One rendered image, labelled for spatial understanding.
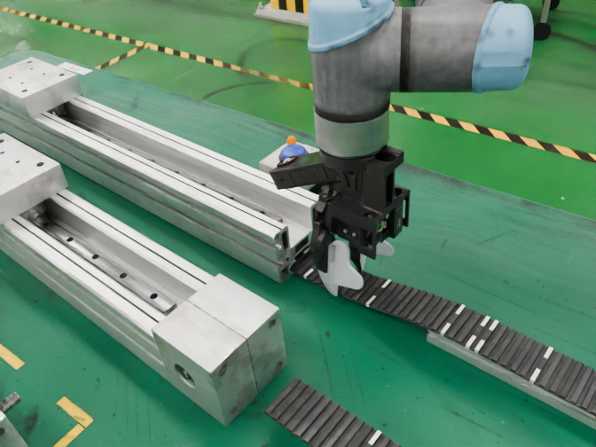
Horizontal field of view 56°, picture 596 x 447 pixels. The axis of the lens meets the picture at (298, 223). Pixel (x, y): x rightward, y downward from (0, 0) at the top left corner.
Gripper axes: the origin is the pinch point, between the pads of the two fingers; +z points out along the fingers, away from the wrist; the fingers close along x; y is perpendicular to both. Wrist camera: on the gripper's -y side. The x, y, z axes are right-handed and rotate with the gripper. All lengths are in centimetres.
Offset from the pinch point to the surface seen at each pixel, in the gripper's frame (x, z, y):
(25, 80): -1, -11, -70
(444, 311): 0.5, -1.1, 14.0
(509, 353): -1.0, -1.3, 22.3
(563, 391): -2.2, -1.1, 28.3
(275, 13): 236, 74, -229
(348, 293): -1.8, 1.0, 2.0
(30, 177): -17.7, -10.7, -38.9
